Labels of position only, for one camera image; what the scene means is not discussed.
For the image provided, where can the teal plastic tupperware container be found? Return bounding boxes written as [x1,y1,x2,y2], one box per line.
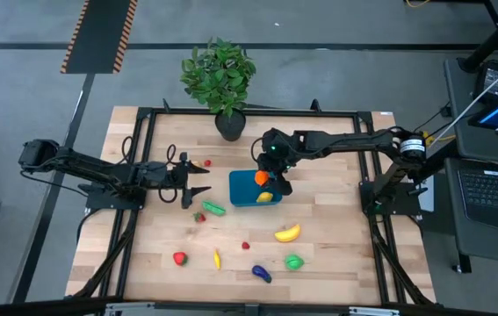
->
[228,169,284,208]

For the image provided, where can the black power adapter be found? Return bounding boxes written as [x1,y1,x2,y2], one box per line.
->
[472,60,498,105]

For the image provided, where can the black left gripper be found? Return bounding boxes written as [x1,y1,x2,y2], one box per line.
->
[136,152,213,210]

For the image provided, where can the black laptop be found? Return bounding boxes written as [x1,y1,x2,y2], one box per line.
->
[444,156,498,233]

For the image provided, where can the black floor ramp striped edges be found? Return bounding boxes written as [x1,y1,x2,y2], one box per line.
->
[60,0,139,75]

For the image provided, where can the black stand pole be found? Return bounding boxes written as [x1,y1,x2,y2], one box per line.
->
[457,0,498,74]

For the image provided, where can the white cable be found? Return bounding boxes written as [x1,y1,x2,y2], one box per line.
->
[423,51,498,153]

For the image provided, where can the dark grey equipment cart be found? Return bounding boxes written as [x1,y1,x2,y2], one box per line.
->
[444,56,498,274]

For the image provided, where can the silver metal bracket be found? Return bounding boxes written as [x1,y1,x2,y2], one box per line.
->
[348,305,401,316]

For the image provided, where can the purple toy eggplant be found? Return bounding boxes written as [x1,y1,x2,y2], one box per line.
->
[251,264,272,284]

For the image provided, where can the black metal crossbar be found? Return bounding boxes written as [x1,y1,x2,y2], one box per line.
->
[0,297,498,316]

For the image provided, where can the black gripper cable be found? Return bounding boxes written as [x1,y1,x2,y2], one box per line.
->
[119,135,180,205]
[250,136,267,163]

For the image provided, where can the black aluminium table frame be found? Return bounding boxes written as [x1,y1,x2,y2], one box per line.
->
[64,98,437,307]

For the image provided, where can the yellow plug cable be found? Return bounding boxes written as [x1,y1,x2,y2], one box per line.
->
[422,130,457,147]

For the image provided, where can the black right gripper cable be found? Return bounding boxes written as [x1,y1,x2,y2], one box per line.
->
[250,136,267,163]

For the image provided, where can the potted green artificial plant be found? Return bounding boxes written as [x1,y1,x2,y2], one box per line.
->
[180,37,257,142]

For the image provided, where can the green toy pea pod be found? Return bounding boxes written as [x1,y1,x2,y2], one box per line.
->
[201,200,227,217]

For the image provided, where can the green toy apple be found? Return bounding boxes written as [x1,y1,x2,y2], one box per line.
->
[285,254,305,272]

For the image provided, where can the yellow toy banana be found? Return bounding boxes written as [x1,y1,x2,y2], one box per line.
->
[274,224,302,243]

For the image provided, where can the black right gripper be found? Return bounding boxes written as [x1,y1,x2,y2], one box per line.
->
[256,127,307,197]

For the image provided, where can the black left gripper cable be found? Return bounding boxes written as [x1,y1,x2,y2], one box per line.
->
[119,135,180,205]

